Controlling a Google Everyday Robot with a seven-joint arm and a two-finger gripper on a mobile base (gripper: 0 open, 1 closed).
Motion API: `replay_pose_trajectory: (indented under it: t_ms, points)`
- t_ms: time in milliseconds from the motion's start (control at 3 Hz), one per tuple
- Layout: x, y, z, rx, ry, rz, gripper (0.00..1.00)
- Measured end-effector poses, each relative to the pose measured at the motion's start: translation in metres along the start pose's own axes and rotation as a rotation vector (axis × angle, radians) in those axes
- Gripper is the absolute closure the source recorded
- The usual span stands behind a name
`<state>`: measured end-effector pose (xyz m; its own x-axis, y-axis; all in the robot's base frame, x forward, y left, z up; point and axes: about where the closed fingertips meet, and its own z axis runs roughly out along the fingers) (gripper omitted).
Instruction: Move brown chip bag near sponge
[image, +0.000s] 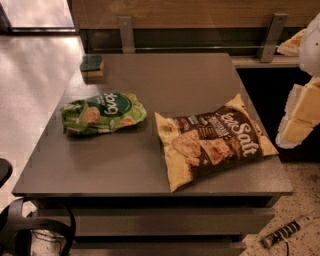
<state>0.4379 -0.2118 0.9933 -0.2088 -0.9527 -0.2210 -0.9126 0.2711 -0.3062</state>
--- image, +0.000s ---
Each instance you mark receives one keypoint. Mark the left metal bracket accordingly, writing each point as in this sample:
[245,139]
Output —
[126,34]

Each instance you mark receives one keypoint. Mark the right metal bracket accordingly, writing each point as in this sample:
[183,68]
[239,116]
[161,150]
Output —
[268,48]

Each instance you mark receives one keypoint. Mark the metal bracket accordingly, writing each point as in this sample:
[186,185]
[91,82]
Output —
[268,48]
[126,34]

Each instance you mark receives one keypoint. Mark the green yellow sponge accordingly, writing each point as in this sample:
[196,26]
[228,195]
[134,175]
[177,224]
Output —
[91,66]

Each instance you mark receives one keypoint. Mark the green chip bag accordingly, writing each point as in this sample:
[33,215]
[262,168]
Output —
[105,113]

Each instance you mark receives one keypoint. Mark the black chair base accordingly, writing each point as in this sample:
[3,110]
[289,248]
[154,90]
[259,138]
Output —
[16,230]

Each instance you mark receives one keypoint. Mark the white power strip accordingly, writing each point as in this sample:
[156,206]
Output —
[286,231]

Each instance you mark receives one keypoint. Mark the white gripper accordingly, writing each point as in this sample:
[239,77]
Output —
[310,46]

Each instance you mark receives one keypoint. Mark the brown chip bag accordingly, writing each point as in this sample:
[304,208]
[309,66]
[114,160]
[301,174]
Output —
[197,145]

